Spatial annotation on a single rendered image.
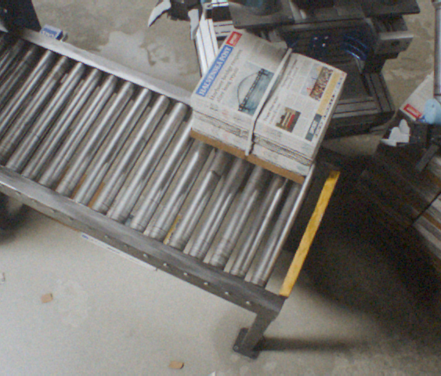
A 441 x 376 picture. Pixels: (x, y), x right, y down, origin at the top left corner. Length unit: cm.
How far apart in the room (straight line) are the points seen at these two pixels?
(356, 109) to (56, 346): 168
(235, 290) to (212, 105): 52
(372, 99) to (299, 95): 109
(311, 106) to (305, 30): 65
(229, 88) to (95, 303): 122
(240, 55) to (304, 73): 19
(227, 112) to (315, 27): 74
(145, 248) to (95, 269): 87
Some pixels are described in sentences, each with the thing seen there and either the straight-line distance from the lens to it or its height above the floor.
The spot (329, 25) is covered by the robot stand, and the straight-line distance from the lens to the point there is 217.
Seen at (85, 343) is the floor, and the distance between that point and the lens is 239.
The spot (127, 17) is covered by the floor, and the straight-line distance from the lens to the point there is 313.
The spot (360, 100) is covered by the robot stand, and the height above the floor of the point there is 23.
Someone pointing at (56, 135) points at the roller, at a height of 80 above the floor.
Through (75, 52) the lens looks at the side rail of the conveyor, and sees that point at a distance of 198.
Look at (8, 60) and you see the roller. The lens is 203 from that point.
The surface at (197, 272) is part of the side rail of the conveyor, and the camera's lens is 158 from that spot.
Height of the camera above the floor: 232
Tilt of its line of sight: 66 degrees down
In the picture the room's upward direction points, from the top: 4 degrees clockwise
